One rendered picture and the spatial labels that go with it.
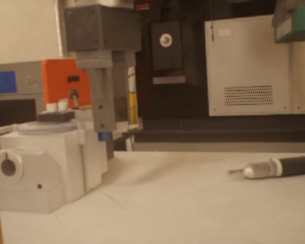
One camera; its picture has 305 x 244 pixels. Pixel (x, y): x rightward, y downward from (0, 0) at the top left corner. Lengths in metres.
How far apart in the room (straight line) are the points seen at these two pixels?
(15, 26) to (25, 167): 3.58
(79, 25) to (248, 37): 1.64
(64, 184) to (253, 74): 1.63
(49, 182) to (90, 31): 0.19
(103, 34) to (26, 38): 3.52
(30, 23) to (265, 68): 2.46
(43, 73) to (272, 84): 1.06
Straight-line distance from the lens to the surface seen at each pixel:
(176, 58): 2.18
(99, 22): 0.49
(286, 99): 2.09
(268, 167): 0.62
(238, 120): 2.15
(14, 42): 4.08
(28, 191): 0.54
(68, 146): 0.55
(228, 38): 2.11
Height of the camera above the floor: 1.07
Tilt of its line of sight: 7 degrees down
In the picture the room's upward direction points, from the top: 4 degrees counter-clockwise
